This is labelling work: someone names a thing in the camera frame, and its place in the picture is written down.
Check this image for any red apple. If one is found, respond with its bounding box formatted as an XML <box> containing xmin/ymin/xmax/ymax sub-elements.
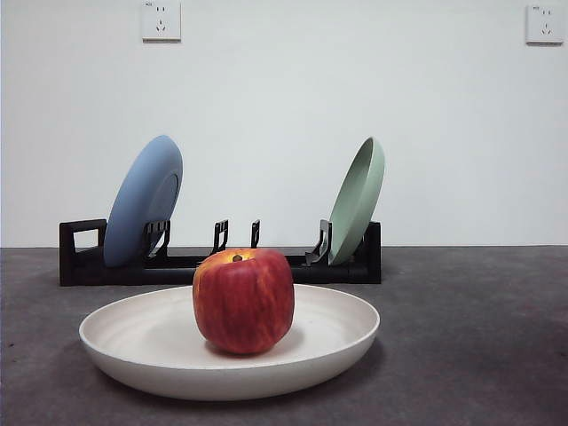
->
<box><xmin>192</xmin><ymin>248</ymin><xmax>296</xmax><ymax>356</ymax></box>

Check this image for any pale yellow plate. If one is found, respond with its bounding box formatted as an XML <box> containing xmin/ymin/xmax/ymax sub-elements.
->
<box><xmin>79</xmin><ymin>282</ymin><xmax>382</xmax><ymax>402</ymax></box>

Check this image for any green plate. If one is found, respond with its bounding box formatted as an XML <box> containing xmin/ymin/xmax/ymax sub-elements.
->
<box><xmin>327</xmin><ymin>136</ymin><xmax>386</xmax><ymax>266</ymax></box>

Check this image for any blue plate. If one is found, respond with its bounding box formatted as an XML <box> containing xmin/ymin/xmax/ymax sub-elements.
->
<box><xmin>104</xmin><ymin>134</ymin><xmax>185</xmax><ymax>269</ymax></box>

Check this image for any black plate rack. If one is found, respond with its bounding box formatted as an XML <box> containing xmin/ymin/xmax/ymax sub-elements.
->
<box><xmin>59</xmin><ymin>217</ymin><xmax>383</xmax><ymax>287</ymax></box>

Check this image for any white wall socket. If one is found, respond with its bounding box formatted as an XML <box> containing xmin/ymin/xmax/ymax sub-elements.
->
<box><xmin>525</xmin><ymin>4</ymin><xmax>565</xmax><ymax>44</ymax></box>
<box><xmin>141</xmin><ymin>0</ymin><xmax>182</xmax><ymax>43</ymax></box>

